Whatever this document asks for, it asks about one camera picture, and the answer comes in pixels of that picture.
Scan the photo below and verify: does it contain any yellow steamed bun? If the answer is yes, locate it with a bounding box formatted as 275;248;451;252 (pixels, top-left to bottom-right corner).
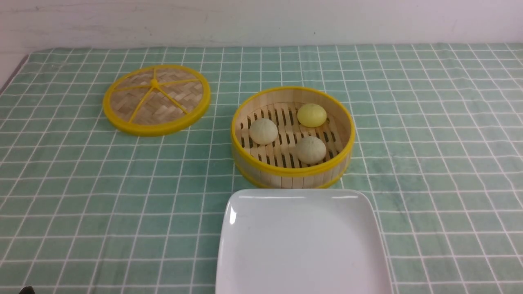
297;103;327;128

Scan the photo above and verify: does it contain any yellow rimmed bamboo steamer basket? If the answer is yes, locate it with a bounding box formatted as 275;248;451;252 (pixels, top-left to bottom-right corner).
230;86;355;189

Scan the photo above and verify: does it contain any white square plate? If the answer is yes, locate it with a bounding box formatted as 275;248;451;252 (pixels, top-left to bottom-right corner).
215;189;393;294

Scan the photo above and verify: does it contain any yellow rimmed bamboo steamer lid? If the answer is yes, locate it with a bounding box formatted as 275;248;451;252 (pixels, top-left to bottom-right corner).
102;65;211;136

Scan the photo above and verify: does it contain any white steamed bun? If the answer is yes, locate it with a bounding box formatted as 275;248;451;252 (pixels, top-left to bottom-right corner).
249;118;279;145

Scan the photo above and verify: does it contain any green checkered tablecloth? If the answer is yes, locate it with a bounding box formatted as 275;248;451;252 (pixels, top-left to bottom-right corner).
0;43;523;294

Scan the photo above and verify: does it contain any beige steamed bun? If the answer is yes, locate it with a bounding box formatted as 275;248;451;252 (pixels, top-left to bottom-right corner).
295;136;327;165

